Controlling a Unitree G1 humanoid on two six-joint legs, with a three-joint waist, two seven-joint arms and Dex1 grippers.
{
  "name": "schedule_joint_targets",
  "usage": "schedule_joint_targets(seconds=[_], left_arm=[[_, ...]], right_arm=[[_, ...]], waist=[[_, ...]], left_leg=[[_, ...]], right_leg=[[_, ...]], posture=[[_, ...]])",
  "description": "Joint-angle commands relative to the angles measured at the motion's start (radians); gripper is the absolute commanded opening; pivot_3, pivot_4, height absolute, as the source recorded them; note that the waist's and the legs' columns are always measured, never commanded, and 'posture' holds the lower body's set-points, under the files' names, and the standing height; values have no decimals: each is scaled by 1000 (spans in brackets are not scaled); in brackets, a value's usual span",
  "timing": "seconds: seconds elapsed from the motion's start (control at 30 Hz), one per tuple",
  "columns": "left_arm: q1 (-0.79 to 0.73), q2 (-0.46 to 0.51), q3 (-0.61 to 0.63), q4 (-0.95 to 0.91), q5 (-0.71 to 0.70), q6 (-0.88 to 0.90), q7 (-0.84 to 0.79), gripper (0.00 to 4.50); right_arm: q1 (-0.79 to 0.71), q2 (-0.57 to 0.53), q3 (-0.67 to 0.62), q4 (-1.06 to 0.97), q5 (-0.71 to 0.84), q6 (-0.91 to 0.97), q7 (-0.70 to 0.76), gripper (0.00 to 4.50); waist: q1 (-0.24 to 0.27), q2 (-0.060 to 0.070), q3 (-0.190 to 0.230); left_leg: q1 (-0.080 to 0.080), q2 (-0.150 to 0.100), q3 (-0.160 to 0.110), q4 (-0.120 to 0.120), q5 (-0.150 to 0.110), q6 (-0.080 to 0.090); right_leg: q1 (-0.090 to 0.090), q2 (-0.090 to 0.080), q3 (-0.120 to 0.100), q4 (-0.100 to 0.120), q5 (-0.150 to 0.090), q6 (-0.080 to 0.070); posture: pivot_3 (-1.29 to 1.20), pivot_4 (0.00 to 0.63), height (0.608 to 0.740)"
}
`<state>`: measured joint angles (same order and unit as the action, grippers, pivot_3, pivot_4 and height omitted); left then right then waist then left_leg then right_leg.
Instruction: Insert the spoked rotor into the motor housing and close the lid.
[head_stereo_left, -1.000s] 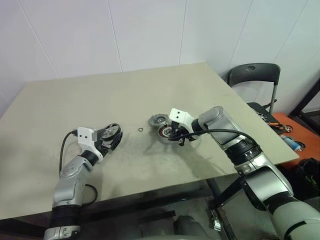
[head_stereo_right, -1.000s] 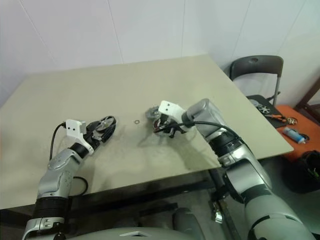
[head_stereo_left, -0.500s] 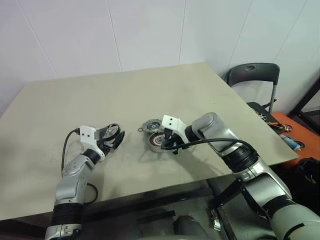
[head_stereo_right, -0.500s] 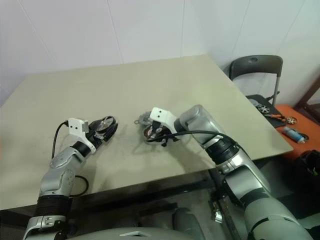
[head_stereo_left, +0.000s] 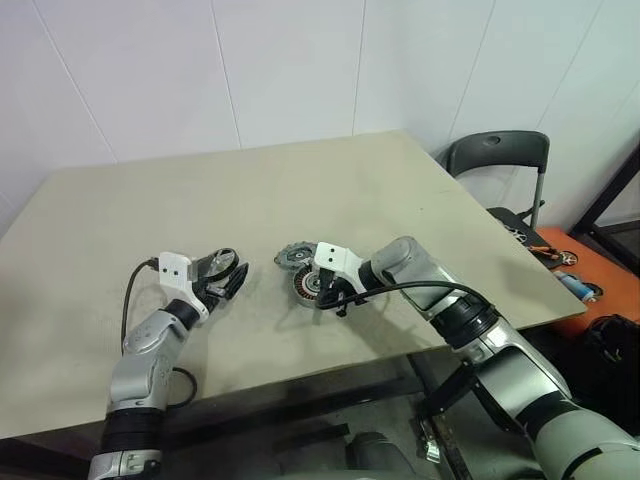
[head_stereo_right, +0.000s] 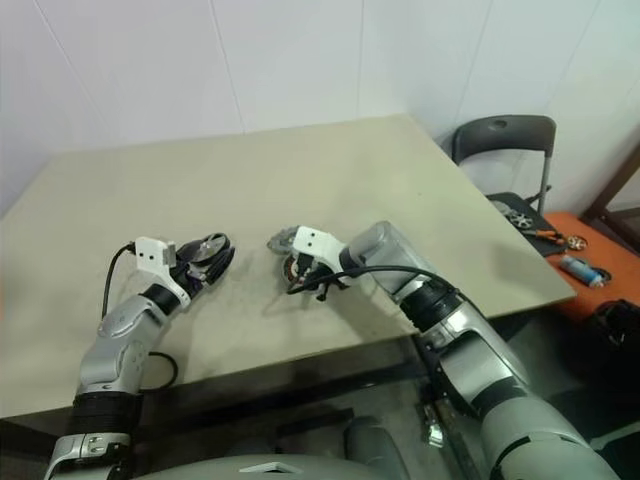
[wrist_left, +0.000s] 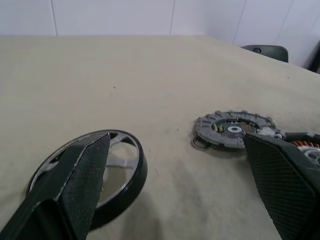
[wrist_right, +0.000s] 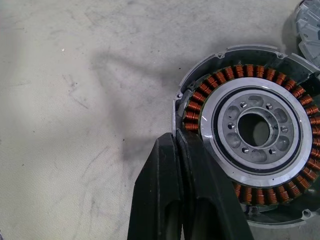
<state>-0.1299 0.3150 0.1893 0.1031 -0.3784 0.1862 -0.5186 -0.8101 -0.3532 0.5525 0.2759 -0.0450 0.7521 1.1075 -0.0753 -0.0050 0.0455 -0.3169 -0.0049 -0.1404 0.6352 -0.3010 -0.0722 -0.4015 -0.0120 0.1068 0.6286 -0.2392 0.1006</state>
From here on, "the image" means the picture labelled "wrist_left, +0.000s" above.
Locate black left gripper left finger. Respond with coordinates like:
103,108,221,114
0,131,112,240

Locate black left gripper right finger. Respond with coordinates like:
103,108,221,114
243,131,320,240

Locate grey motor housing copper windings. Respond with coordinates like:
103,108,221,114
281,131,320,168

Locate black-rimmed silver spoked rotor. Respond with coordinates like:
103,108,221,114
26,129,148,230

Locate grey motor housing lid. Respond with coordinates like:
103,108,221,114
193,109,286,150

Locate dark grey folding chair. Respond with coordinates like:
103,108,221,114
240,44,290,63

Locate small metal bearing ring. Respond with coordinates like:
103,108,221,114
191,136,210,151

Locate black metal rack frame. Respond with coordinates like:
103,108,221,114
305,39,320,74

